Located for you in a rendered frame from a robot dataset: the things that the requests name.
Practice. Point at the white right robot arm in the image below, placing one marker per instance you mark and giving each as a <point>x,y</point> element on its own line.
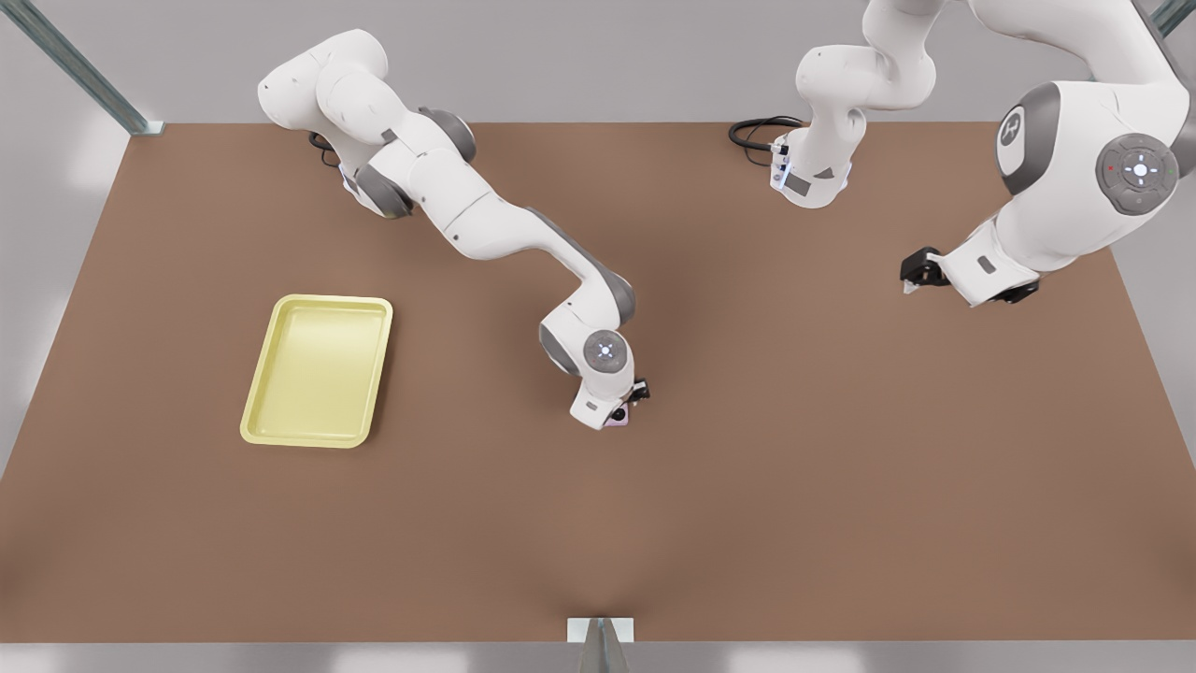
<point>467,210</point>

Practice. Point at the pale yellow rectangular tray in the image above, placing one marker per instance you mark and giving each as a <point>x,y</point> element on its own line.
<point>318,372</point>

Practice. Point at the silver frame post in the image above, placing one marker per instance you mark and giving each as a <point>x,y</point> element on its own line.
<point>1173,14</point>
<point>601,643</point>
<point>79,70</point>

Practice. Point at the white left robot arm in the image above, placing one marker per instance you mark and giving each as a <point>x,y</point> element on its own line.
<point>1074,159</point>

